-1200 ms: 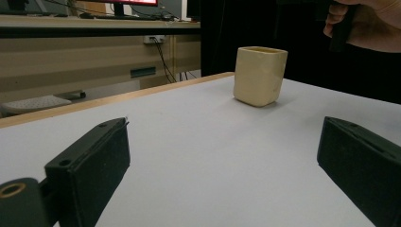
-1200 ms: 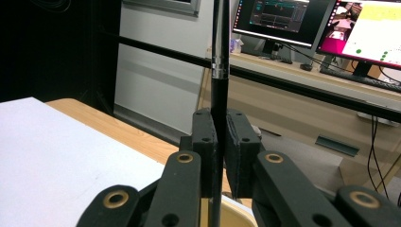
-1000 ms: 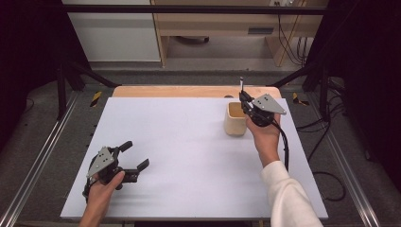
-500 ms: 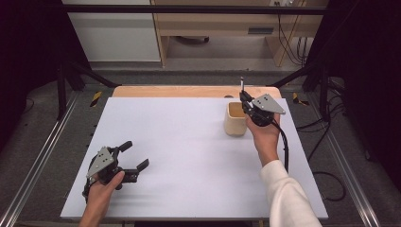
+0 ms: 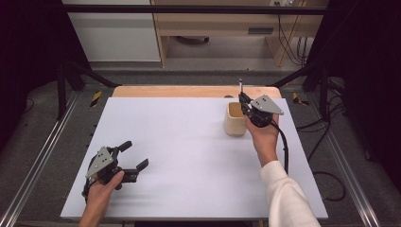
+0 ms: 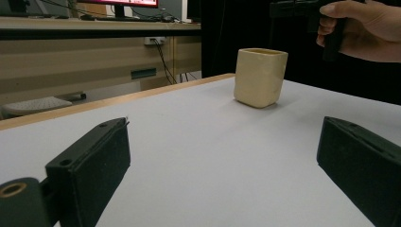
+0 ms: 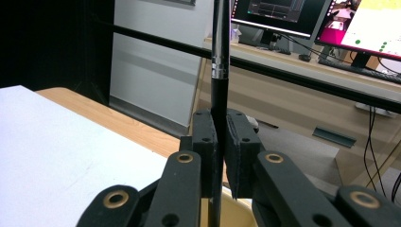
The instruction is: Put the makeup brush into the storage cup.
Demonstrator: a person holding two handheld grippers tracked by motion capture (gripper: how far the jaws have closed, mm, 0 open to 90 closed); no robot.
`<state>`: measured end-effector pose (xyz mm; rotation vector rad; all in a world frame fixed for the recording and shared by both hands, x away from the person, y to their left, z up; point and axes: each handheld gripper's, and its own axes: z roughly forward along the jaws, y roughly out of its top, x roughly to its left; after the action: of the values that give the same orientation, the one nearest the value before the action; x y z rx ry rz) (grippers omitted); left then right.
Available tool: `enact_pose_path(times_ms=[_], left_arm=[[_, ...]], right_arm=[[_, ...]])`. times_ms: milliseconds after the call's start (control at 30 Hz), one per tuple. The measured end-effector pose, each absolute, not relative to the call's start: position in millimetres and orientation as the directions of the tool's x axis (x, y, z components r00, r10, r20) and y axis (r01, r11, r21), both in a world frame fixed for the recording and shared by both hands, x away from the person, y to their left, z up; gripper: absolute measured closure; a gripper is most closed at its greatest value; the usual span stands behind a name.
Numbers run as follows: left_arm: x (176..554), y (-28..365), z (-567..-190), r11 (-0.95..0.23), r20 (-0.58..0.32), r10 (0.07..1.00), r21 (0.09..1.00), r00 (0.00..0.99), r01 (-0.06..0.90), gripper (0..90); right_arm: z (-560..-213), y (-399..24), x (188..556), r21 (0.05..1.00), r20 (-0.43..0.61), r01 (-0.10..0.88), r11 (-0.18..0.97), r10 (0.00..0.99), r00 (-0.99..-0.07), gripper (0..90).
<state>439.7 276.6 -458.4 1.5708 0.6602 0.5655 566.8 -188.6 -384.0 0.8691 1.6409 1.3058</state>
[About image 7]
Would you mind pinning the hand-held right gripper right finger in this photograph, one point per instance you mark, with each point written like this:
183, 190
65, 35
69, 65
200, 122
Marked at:
241, 157

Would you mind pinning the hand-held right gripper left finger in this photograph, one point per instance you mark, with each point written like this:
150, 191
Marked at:
206, 151

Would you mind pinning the beige square cup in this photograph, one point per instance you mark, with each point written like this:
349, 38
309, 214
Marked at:
233, 214

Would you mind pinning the black thin brush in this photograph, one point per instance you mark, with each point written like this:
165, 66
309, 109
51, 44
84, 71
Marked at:
219, 94

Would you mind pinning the light wooden desk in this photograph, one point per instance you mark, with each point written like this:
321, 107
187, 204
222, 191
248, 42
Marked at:
299, 107

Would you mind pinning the white cabinet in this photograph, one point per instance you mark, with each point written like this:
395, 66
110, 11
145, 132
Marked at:
151, 69

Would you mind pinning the black keyboard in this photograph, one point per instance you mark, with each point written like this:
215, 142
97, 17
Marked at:
362, 71

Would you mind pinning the dark screen monitor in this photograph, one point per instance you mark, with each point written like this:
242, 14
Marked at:
277, 12

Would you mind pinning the bright screen monitor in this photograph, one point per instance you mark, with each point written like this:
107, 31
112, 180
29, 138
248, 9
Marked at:
369, 28

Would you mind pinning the black metal frame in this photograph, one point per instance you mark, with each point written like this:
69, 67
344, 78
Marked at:
283, 75

